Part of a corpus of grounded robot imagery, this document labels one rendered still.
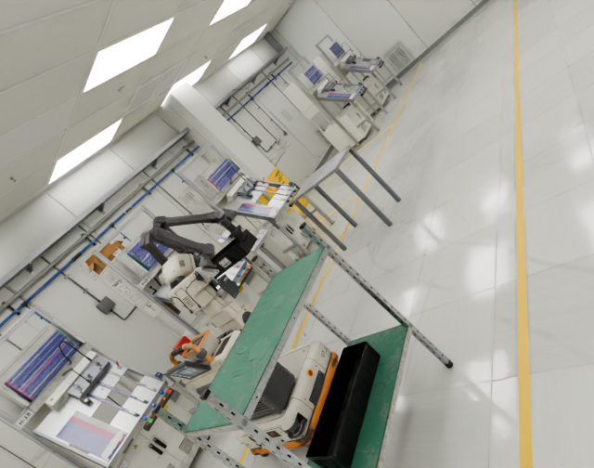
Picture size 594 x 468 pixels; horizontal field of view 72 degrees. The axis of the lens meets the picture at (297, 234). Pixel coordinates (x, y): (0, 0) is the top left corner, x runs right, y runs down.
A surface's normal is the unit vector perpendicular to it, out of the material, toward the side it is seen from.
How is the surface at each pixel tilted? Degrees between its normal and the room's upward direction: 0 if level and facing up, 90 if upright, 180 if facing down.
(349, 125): 90
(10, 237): 90
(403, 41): 90
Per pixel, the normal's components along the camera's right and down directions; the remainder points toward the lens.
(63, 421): -0.05, -0.75
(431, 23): -0.36, 0.62
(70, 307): 0.60, -0.41
